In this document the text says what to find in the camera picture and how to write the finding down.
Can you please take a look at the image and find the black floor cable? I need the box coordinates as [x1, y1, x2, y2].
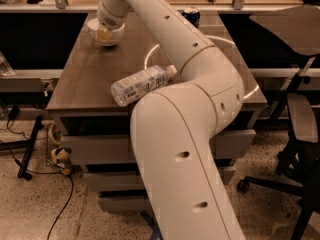
[0, 117, 75, 240]

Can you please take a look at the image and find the black office chair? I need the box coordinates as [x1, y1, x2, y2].
[237, 5, 320, 240]

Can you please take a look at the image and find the wire basket with toys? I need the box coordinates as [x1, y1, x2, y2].
[47, 123, 73, 176]

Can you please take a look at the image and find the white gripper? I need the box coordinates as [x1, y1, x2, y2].
[95, 0, 130, 44]

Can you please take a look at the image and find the white bowl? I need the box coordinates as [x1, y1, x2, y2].
[87, 18, 125, 46]

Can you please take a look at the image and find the grey drawer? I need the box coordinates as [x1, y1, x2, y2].
[83, 165, 237, 193]
[97, 190, 151, 212]
[61, 129, 256, 165]

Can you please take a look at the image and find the black metal stand leg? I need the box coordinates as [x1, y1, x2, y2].
[0, 116, 43, 180]

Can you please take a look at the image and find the clear plastic water bottle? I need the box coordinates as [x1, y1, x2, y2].
[111, 65, 177, 107]

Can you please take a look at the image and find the blue tape cross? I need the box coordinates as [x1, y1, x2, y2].
[140, 211, 159, 240]

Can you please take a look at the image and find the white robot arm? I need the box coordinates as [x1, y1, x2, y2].
[97, 0, 245, 240]

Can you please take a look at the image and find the top grey drawer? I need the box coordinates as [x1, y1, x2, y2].
[61, 129, 256, 165]

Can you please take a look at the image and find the bottom grey drawer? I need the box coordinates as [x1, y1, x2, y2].
[97, 190, 151, 212]

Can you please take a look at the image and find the blue soda can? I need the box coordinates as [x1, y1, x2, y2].
[182, 7, 200, 28]

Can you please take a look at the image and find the middle grey drawer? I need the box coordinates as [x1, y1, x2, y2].
[83, 165, 237, 193]

